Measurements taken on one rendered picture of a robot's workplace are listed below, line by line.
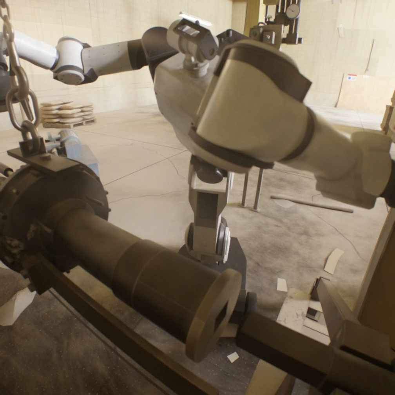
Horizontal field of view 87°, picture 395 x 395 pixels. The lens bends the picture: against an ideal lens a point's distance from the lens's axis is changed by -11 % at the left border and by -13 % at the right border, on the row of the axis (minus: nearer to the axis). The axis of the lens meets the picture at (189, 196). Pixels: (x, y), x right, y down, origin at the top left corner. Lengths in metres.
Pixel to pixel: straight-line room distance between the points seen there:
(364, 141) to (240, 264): 1.23
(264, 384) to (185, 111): 1.03
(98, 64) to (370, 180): 0.75
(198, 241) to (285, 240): 1.21
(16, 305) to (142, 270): 1.46
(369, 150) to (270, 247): 1.65
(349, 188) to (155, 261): 0.30
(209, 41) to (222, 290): 0.45
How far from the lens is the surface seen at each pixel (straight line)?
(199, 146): 0.26
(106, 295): 1.64
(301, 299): 1.44
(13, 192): 0.55
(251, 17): 9.49
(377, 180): 0.43
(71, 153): 2.21
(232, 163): 0.25
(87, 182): 0.59
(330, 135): 0.30
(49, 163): 0.51
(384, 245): 1.03
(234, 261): 1.56
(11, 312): 1.77
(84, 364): 1.42
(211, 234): 1.01
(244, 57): 0.26
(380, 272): 1.14
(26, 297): 1.81
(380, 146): 0.45
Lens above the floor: 1.22
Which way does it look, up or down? 28 degrees down
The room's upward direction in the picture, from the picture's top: 1 degrees clockwise
